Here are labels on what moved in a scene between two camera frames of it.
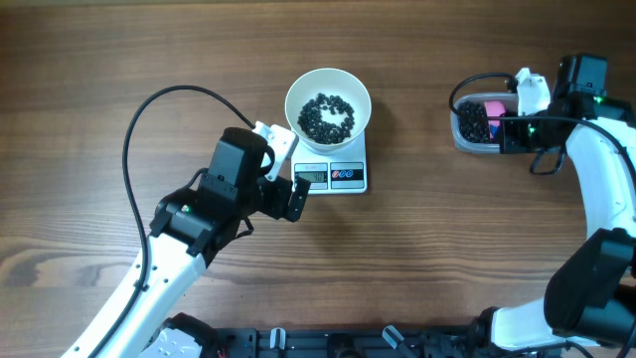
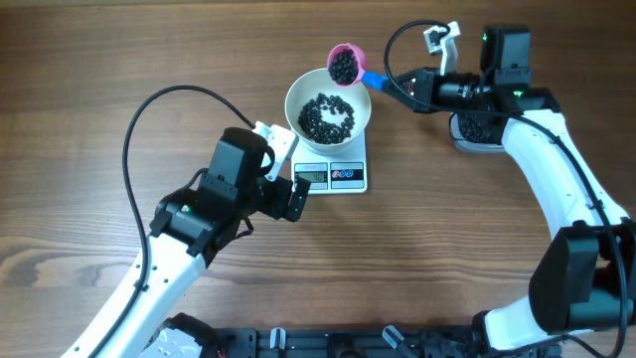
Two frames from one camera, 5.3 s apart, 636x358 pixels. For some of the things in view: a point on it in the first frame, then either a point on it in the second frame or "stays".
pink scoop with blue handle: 494,108 -> 347,64
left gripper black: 286,199 stays
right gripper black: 508,135 -> 426,89
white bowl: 328,109 stays
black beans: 473,120 stays
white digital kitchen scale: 341,171 stays
